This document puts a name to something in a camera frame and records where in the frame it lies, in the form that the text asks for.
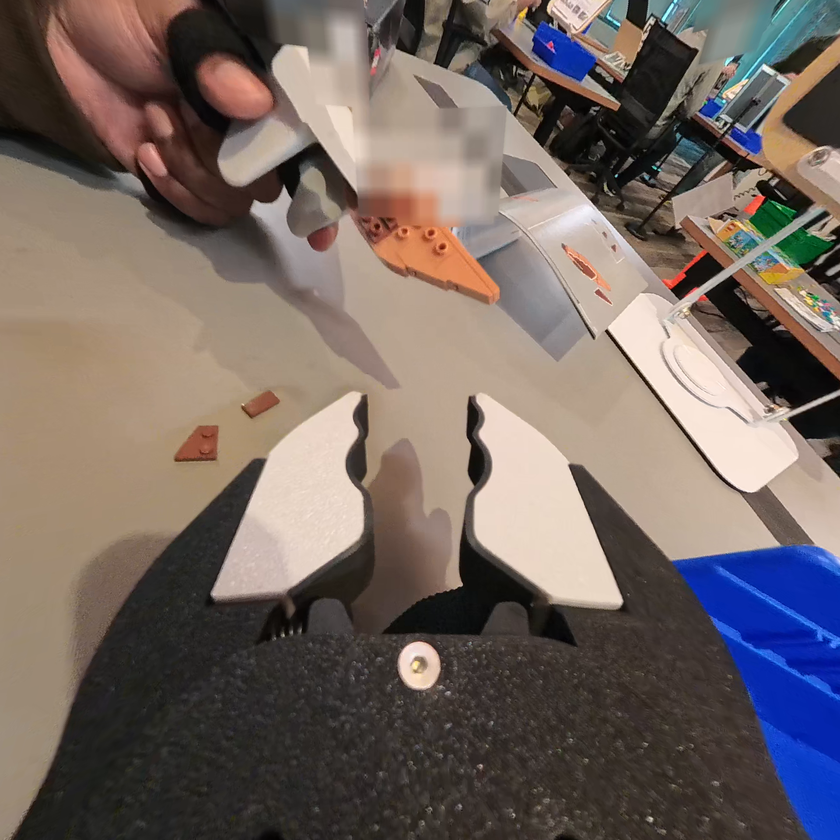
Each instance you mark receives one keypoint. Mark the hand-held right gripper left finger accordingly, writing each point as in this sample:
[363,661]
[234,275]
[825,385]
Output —
[302,512]

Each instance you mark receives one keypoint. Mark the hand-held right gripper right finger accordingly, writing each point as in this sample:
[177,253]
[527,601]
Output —
[538,518]

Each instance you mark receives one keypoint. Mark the brown brick tile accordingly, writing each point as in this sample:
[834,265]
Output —
[261,404]

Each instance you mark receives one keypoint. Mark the small brown wedge plate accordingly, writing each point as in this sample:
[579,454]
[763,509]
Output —
[197,446]

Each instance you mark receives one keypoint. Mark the orange toy brick model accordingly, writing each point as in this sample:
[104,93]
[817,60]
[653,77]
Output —
[433,262]

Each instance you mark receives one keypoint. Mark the person's left forearm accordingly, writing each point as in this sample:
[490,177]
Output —
[33,65]

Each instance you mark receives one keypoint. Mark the light grey desk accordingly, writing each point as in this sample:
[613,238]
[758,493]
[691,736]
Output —
[98,295]

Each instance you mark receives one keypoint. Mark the silver-armed desk stand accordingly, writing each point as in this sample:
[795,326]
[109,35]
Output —
[817,178]

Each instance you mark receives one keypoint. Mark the person's left hand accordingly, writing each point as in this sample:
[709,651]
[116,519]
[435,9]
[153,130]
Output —
[118,98]

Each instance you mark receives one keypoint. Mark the grey instruction booklet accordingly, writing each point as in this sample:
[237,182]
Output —
[571,262]

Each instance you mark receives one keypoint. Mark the blue storage bin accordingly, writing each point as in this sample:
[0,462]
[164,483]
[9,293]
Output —
[774,656]

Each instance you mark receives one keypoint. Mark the small blue bin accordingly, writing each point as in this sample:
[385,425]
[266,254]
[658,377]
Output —
[561,56]

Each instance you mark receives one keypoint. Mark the wooden table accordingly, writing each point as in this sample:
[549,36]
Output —
[787,315]
[577,88]

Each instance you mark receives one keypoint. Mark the colourful toy box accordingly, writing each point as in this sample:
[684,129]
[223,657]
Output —
[761,259]

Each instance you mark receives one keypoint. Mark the green bin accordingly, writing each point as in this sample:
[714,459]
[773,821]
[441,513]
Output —
[787,226]

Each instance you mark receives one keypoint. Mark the black office chair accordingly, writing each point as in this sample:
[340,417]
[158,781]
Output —
[643,98]

